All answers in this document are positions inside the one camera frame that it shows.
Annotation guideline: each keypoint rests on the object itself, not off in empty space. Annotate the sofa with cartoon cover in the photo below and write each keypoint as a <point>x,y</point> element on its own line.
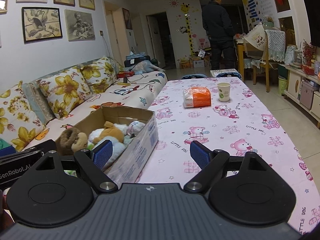
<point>41,109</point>

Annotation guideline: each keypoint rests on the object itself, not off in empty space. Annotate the cardboard box with plastic wrap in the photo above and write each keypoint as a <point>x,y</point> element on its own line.
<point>129,165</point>

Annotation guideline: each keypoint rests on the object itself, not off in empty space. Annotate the brown ribbed plush hat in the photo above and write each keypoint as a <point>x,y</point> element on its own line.
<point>70,141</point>

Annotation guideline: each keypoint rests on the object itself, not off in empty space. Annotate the pink cartoon tablecloth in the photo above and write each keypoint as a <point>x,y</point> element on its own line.
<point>240,125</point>

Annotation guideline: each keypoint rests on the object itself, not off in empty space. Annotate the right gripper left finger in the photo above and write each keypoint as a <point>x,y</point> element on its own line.
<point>89,167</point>

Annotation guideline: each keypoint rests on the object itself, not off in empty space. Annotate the giraffe height chart sticker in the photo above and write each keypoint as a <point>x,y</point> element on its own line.
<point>185,10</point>

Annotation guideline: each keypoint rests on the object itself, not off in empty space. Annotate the framed cartoon drawing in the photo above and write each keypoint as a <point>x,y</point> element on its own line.
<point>41,23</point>

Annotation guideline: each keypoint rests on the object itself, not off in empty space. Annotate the brown teddy bear red scarf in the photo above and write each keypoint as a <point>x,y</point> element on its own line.
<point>110,130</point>

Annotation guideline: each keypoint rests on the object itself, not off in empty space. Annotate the light blue plush toy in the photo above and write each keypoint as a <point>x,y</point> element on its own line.
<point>109,150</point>

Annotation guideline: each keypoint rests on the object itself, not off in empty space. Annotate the floral sofa cushion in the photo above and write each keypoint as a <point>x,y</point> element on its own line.
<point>64,91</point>
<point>100,74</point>

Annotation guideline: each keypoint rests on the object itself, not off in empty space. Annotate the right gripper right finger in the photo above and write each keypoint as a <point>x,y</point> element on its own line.
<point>211,164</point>

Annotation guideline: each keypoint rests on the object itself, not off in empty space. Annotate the person in black clothes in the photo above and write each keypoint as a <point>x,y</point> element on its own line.
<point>220,32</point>

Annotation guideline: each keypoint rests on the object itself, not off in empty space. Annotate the orange tissue pack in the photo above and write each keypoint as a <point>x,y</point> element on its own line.
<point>196,97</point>

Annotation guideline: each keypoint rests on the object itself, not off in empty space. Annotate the operator hand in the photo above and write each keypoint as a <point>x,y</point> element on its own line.
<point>6,220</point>

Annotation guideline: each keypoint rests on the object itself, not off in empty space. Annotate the wooden chair with cloth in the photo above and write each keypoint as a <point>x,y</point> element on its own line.
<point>265,45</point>

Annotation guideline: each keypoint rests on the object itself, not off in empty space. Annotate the white fluffy plush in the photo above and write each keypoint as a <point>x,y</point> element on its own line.
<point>95,134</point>

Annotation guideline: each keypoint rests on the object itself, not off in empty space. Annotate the white paper cup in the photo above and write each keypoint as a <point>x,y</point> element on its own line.
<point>224,89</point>

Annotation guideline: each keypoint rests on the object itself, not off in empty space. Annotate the white tv cabinet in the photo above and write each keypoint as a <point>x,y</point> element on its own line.
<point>303,89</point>

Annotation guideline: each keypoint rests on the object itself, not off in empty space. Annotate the framed pencil portrait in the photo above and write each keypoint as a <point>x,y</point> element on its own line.
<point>79,25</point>

